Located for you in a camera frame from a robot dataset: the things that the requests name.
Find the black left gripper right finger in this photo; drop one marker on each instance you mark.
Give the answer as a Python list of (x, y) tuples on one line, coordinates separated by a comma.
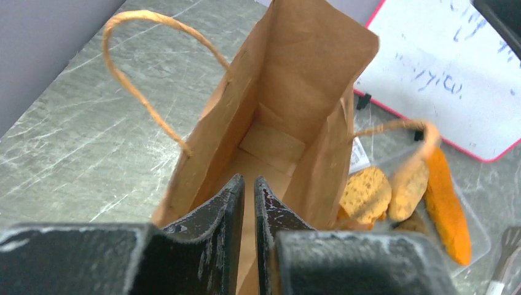
[(294, 258)]

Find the pink framed whiteboard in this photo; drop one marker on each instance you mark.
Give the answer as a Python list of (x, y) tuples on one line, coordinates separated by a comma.
[(442, 61)]

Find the red brown paper bag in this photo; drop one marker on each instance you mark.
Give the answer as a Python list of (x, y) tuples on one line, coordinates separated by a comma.
[(284, 110)]

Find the yellow fake bread roll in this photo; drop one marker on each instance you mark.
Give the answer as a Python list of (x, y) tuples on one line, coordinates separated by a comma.
[(365, 200)]

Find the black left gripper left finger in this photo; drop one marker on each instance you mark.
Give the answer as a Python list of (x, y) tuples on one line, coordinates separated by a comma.
[(198, 254)]

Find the orange fake bread loaf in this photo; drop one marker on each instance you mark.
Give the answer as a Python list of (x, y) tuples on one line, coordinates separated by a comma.
[(445, 210)]

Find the clear plastic tray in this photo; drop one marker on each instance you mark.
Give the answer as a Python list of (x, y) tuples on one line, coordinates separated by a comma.
[(480, 240)]

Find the clear plastic packet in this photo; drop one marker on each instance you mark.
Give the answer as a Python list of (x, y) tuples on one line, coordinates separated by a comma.
[(359, 158)]

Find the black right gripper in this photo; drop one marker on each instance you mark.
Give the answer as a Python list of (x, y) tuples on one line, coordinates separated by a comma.
[(504, 16)]

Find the dark brown fake bread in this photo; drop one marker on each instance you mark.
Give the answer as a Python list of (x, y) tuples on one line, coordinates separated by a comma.
[(412, 224)]

